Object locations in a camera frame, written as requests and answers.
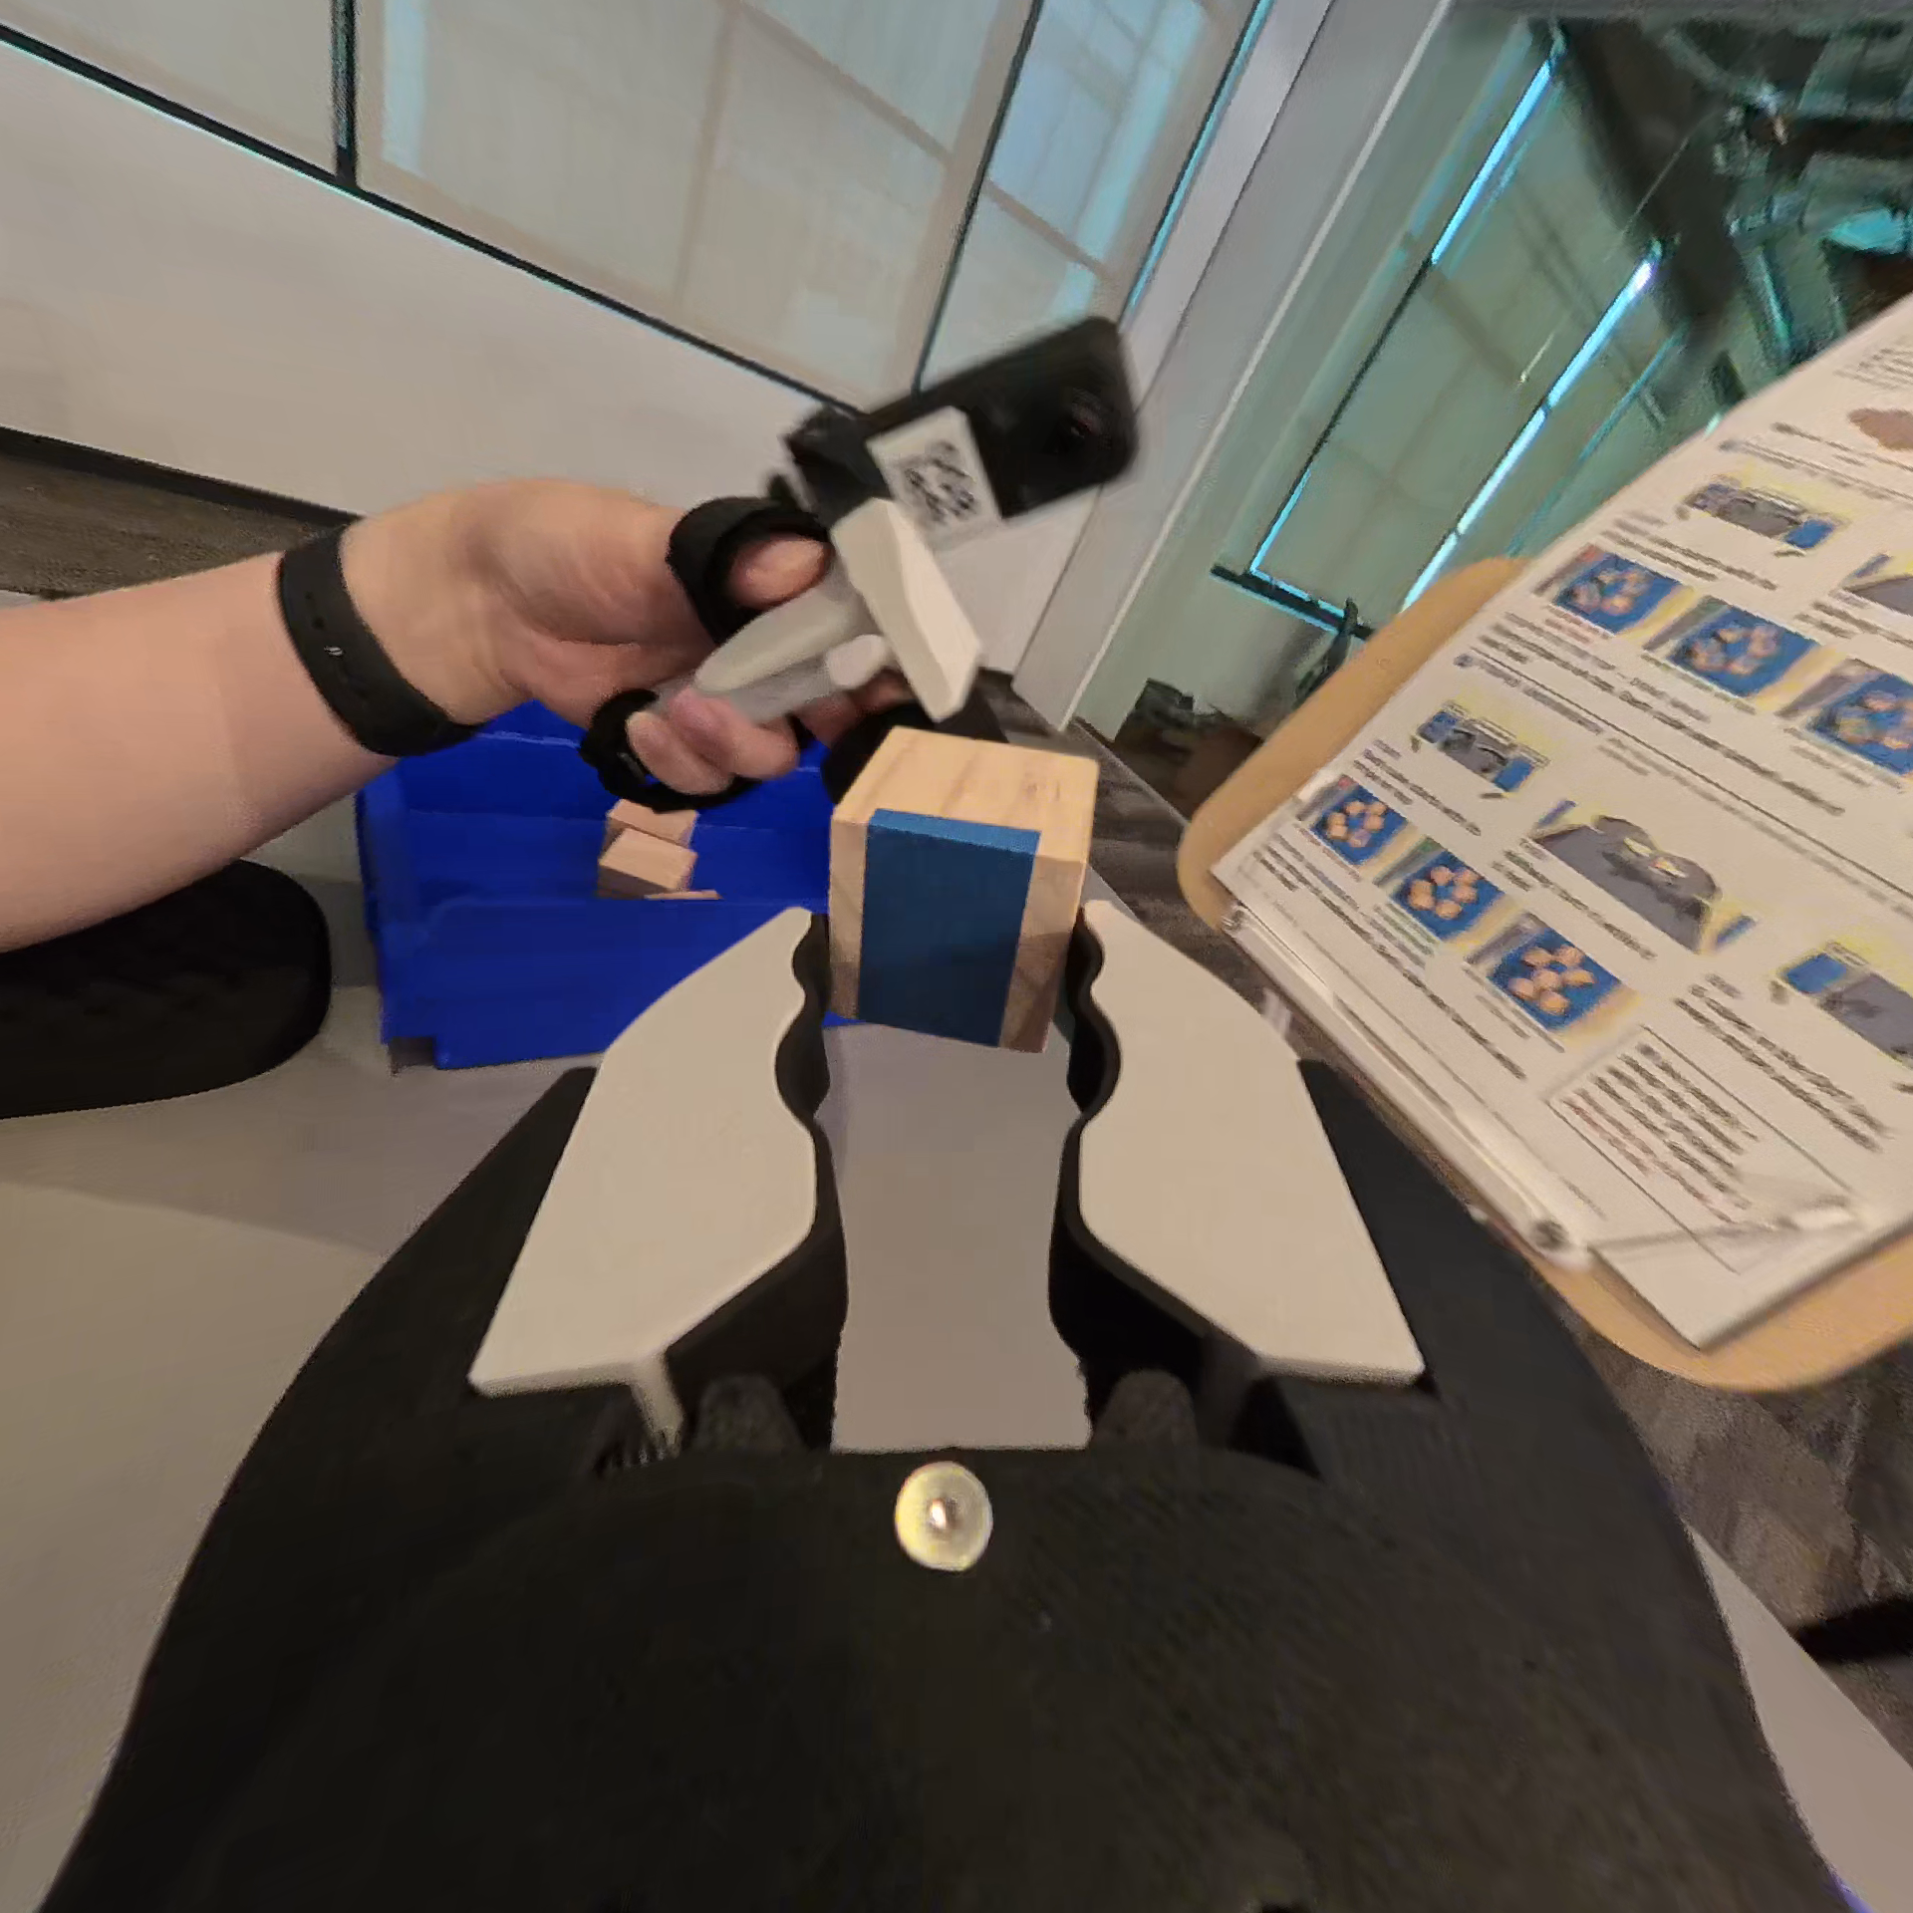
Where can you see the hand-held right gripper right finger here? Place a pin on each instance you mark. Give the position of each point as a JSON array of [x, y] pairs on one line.
[[1240, 1194]]

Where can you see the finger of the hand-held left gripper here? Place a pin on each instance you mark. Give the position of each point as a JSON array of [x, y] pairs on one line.
[[912, 613]]

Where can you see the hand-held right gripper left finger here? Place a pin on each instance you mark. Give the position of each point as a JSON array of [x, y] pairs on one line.
[[660, 1194]]

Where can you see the blue plastic bin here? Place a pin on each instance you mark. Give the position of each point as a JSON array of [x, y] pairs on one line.
[[508, 970]]

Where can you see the blue-striped wooden cube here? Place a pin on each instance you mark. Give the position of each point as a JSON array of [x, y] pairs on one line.
[[957, 897]]

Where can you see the group of wooden cubes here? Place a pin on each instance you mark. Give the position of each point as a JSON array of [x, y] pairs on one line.
[[652, 862]]

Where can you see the person's left forearm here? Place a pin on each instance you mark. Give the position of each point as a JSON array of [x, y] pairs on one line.
[[152, 745]]

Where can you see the person's left hand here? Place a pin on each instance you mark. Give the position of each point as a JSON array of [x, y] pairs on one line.
[[523, 597]]

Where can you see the frosted glass window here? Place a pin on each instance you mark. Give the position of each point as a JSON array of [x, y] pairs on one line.
[[673, 152]]

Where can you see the printed instruction sheet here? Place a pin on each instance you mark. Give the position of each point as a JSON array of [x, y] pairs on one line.
[[1646, 836]]

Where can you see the black wrist rest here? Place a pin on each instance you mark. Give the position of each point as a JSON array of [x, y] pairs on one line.
[[152, 988]]

